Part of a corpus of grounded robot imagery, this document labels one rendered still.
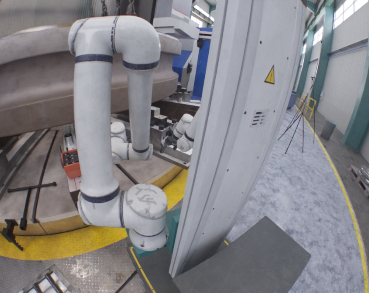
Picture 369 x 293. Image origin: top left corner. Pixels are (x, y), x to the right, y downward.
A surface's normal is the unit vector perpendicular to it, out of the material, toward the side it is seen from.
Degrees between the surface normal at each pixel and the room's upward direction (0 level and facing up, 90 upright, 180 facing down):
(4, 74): 90
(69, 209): 0
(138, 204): 7
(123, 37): 106
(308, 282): 0
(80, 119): 80
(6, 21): 90
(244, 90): 90
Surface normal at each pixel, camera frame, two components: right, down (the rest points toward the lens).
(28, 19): 0.87, 0.33
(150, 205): 0.26, -0.78
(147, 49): 0.56, 0.63
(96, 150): 0.56, 0.33
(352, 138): -0.49, 0.38
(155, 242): 0.53, 0.13
